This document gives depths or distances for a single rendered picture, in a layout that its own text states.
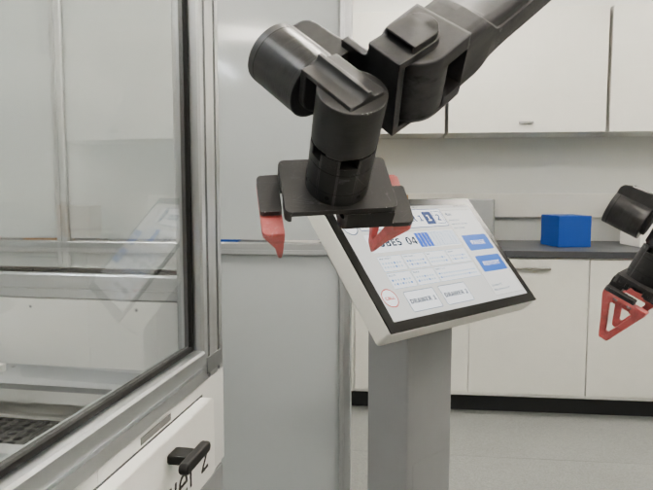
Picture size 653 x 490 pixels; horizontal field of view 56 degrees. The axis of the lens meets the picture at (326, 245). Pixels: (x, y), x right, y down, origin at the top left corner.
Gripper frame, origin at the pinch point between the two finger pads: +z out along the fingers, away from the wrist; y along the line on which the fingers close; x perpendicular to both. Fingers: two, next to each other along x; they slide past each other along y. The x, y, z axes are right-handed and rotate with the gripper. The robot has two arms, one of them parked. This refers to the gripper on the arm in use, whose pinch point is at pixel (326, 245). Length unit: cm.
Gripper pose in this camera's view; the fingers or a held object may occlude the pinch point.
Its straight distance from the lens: 63.3
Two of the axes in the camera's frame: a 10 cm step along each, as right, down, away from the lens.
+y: -9.8, 0.6, -1.8
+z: -1.0, 6.2, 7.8
